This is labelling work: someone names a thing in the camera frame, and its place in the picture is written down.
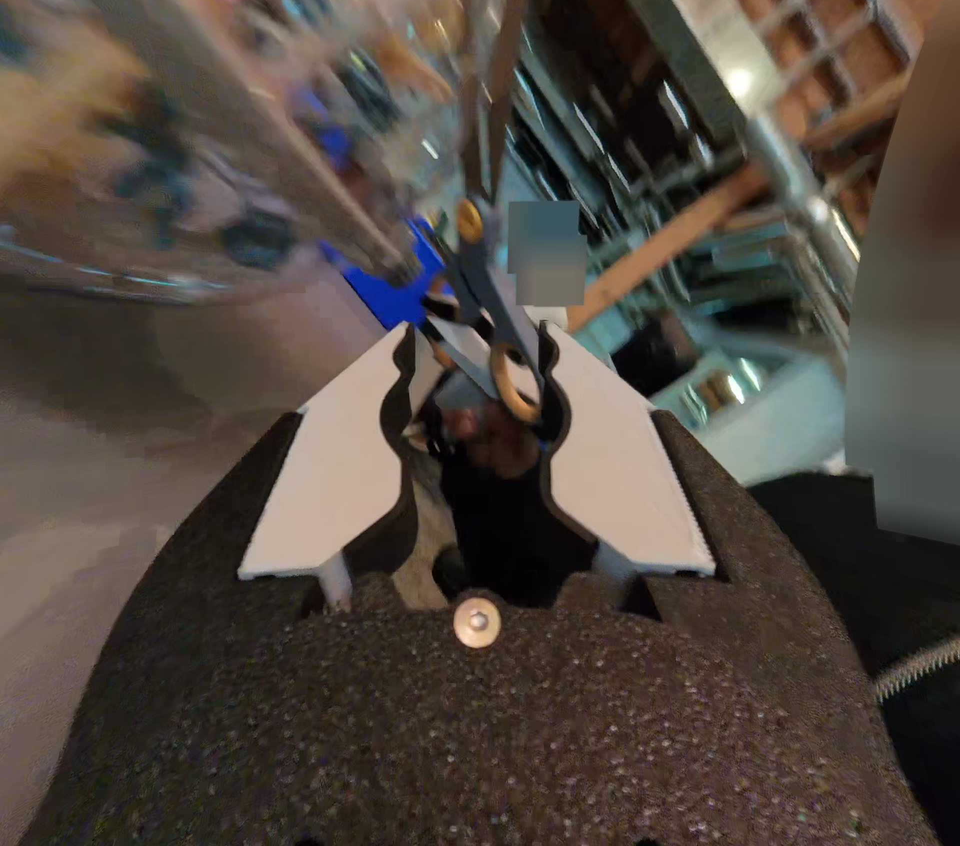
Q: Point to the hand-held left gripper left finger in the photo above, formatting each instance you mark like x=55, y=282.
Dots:
x=322, y=486

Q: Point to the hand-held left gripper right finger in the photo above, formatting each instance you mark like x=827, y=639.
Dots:
x=622, y=486

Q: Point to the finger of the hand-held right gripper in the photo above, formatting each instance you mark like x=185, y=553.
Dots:
x=461, y=354

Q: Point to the person's right hand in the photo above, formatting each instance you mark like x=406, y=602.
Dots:
x=495, y=441

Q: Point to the blue plastic bin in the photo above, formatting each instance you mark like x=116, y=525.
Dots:
x=390, y=294

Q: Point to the person's black jacket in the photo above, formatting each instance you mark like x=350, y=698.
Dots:
x=862, y=598

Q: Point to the clear maze puzzle ball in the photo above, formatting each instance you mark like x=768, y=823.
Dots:
x=187, y=148

